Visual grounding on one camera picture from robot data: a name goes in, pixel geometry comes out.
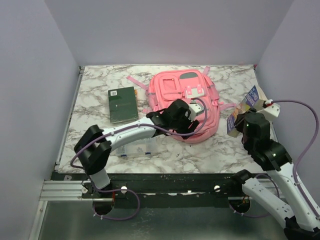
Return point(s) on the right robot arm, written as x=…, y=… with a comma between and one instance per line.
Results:
x=295, y=215

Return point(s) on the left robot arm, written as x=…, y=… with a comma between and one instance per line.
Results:
x=94, y=147

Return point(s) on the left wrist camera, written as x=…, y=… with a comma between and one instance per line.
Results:
x=195, y=110

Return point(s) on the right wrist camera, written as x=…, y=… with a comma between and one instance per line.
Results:
x=270, y=110

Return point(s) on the dark green hardcover book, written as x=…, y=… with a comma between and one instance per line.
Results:
x=122, y=105

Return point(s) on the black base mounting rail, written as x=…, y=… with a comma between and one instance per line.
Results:
x=160, y=190

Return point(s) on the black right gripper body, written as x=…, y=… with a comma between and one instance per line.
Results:
x=239, y=124

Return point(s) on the clear plastic screw organizer box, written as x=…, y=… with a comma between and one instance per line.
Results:
x=138, y=148

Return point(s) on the blue treehouse paperback book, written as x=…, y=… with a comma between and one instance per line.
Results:
x=255, y=98

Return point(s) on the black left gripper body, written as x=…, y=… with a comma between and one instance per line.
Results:
x=183, y=125

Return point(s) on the pink student backpack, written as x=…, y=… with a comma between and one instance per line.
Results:
x=167, y=86

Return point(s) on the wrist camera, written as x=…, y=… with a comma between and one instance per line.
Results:
x=195, y=110
x=270, y=110

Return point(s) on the aluminium extrusion rail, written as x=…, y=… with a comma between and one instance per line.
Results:
x=61, y=191

